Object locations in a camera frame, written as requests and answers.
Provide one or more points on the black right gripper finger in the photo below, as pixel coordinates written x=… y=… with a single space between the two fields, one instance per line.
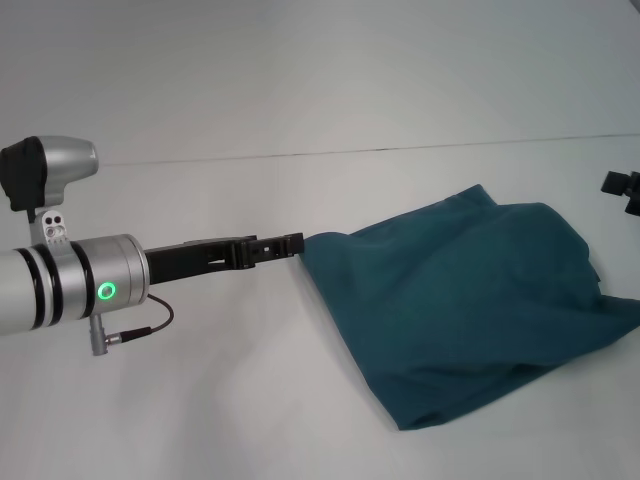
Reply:
x=622 y=192

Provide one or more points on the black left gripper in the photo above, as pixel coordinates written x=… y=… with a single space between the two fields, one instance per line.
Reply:
x=190 y=260

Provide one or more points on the teal t-shirt with pink print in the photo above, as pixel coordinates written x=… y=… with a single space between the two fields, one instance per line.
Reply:
x=475 y=300

